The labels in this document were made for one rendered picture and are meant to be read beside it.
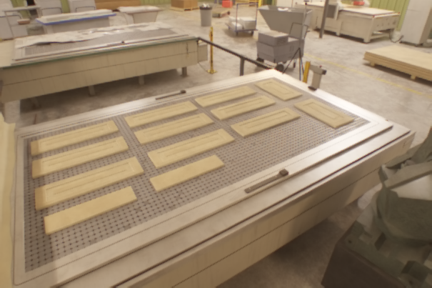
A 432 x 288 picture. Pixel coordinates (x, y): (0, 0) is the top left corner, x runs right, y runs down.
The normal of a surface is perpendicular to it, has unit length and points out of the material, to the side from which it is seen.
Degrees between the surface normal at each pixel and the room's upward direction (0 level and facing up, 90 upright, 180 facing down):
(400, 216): 90
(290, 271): 0
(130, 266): 0
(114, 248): 0
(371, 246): 90
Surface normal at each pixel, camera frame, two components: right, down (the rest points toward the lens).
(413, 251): 0.00, -0.86
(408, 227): -0.47, 0.45
